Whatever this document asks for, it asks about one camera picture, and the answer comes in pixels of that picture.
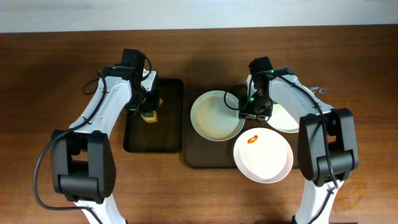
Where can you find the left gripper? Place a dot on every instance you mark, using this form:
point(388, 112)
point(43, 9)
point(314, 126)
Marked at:
point(148, 106)

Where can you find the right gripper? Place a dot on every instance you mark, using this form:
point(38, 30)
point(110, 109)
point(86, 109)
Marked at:
point(254, 112)

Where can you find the yellow green sponge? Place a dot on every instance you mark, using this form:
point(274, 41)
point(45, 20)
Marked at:
point(150, 116)

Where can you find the pale green plate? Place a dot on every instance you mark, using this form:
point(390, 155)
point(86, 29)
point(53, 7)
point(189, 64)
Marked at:
point(212, 119)

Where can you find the white plate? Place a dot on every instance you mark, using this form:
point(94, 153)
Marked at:
point(263, 155)
point(282, 121)

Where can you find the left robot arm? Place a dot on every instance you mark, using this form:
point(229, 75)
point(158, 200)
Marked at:
point(83, 167)

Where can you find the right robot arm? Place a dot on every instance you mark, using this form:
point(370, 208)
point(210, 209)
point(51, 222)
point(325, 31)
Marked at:
point(327, 150)

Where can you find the small black tray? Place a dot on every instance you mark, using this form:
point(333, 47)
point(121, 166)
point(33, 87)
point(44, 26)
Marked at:
point(164, 135)

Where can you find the large brown tray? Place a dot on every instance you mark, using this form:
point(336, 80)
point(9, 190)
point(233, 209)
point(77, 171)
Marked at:
point(200, 153)

